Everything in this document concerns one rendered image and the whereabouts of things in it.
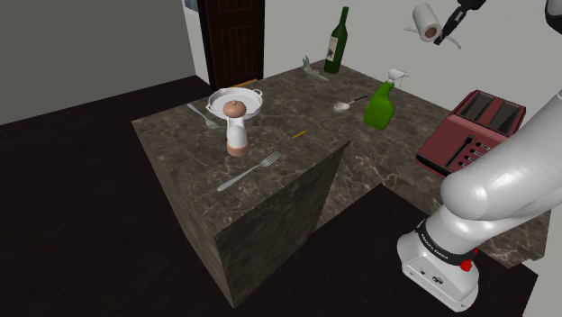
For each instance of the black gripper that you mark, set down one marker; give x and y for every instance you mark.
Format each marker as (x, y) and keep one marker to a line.
(454, 19)

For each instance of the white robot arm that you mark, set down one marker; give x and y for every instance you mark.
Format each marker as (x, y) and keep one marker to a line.
(491, 193)

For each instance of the white paper towel roll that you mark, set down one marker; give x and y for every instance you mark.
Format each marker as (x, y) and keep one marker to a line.
(423, 17)

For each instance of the green spray bottle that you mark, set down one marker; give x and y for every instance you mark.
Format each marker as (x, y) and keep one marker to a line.
(379, 109)

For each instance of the red toaster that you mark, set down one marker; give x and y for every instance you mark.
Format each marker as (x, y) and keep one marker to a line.
(465, 136)

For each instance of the green wine bottle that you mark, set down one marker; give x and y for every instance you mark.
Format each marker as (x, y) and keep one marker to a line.
(336, 48)

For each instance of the grey figure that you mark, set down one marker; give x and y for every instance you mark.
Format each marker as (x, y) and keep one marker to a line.
(308, 66)

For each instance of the yellow pencil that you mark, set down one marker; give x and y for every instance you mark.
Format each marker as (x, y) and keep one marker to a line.
(299, 134)

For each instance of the dark brown door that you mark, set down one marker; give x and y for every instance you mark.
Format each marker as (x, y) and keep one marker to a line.
(232, 41)

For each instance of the white and brown pepper mill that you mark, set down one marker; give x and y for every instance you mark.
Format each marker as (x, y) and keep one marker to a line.
(237, 136)

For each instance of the large silver fork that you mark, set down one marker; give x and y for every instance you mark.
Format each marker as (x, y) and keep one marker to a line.
(246, 174)

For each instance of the small silver fork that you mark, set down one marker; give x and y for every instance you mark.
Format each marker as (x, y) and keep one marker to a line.
(200, 114)

